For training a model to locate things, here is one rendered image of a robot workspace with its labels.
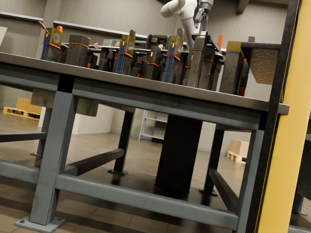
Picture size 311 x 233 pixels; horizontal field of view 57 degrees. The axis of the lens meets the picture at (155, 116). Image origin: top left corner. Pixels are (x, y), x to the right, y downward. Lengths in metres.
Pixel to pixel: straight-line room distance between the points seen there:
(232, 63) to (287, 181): 0.73
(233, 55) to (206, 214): 0.87
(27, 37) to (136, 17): 3.41
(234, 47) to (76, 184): 1.08
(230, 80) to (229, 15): 7.26
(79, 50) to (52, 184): 1.07
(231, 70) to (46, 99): 1.01
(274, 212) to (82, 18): 8.58
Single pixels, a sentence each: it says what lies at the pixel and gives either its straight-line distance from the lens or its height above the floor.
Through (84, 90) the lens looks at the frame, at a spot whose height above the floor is 0.61.
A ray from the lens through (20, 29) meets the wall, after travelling 10.02.
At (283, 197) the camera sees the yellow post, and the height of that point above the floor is 0.35.
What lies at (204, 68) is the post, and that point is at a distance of 1.61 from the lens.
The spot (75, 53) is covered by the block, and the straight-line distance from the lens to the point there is 2.10.
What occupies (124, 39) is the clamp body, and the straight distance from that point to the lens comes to 1.88.
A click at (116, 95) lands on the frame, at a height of 0.61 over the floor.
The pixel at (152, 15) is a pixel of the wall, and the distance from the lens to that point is 8.82.
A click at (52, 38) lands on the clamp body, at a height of 0.98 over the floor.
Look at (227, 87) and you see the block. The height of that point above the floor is 0.80.
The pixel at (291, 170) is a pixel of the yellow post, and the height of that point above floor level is 0.46.
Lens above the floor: 0.54
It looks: 1 degrees up
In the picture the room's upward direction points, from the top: 11 degrees clockwise
